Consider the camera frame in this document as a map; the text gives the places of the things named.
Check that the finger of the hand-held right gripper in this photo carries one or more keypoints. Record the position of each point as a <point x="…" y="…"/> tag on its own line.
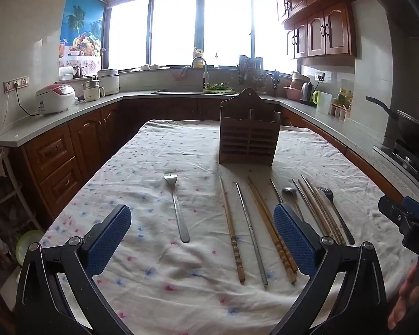
<point x="417" y="206"/>
<point x="391" y="213"/>

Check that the bundle of brown chopsticks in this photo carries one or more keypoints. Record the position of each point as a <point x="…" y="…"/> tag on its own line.
<point x="317" y="199"/>

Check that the green vegetable basket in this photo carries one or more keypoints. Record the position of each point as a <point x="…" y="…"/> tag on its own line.
<point x="220" y="88"/>

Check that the wooden lower cabinets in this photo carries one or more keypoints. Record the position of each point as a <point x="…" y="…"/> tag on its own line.
<point x="73" y="146"/>

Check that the wooden cabinets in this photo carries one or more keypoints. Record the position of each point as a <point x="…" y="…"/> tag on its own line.
<point x="321" y="24"/>
<point x="73" y="146"/>

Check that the floral white tablecloth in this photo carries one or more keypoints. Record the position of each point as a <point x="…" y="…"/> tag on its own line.
<point x="181" y="286"/>

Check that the curved metal faucet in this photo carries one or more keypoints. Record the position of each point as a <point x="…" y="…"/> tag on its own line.
<point x="199" y="63"/>

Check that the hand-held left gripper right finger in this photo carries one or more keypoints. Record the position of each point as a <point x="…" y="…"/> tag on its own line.
<point x="295" y="240"/>

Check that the grey kitchen countertop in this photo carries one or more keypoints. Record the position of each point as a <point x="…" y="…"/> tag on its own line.
<point x="56" y="122"/>

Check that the person's right hand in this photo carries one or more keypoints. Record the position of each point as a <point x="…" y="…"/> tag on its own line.
<point x="403" y="296"/>

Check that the tropical fruit wall poster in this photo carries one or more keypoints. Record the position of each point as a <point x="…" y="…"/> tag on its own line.
<point x="80" y="24"/>

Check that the large kitchen window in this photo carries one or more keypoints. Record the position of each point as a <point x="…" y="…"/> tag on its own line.
<point x="181" y="28"/>

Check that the pink plastic basin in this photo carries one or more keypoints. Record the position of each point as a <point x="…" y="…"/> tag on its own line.
<point x="292" y="93"/>

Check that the white pink rice cooker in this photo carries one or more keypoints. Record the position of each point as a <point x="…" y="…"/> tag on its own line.
<point x="56" y="99"/>

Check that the dish drying rack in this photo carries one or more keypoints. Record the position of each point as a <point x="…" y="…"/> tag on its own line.
<point x="251" y="71"/>

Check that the small wall outlet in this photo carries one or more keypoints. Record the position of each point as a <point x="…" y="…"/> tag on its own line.
<point x="320" y="76"/>

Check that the metal spoon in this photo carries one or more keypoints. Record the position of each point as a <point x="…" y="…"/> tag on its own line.
<point x="289" y="192"/>

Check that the long metal fork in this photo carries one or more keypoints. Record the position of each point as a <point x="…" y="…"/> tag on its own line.
<point x="176" y="209"/>

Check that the wooden upper cabinets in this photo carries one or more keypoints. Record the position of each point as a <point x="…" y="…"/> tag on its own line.
<point x="321" y="24"/>

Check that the gas stove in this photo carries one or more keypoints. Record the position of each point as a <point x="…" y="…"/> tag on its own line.
<point x="412" y="160"/>

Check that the black wok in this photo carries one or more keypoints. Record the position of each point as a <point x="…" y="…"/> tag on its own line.
<point x="408" y="120"/>

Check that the wooden utensil holder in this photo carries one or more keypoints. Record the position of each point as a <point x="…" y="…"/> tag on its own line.
<point x="248" y="136"/>

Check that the row of spice jars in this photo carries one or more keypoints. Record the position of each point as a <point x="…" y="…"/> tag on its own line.
<point x="340" y="112"/>

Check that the yellow detergent bottle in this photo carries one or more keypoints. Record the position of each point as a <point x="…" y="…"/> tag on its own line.
<point x="198" y="53"/>

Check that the small white electric pot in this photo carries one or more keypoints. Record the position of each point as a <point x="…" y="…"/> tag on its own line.
<point x="92" y="90"/>

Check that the tall white steamer pot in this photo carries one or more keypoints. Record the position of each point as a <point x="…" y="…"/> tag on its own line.
<point x="109" y="82"/>

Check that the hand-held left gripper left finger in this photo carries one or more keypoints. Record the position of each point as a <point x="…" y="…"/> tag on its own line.
<point x="111" y="237"/>

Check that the metal chopstick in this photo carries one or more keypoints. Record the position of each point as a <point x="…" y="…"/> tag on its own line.
<point x="302" y="195"/>
<point x="251" y="233"/>
<point x="276" y="190"/>

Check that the small soap dispenser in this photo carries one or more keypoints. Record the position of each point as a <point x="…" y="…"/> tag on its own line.
<point x="216" y="61"/>

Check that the long wall outlet strip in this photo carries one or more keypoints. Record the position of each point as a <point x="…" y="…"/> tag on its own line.
<point x="16" y="83"/>

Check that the white bowls on windowsill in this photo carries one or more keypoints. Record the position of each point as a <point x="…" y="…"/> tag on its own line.
<point x="150" y="67"/>

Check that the cooking oil bottles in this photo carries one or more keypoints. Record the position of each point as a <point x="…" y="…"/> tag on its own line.
<point x="345" y="97"/>

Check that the knife and scissors holder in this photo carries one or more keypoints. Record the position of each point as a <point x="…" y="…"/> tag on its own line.
<point x="276" y="82"/>

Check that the white storage shelf rack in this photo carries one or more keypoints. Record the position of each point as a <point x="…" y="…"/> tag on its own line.
<point x="3" y="195"/>

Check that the green plastic bowl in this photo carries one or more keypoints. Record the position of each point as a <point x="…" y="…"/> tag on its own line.
<point x="28" y="244"/>

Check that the steel electric kettle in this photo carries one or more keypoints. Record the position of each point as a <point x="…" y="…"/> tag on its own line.
<point x="306" y="93"/>

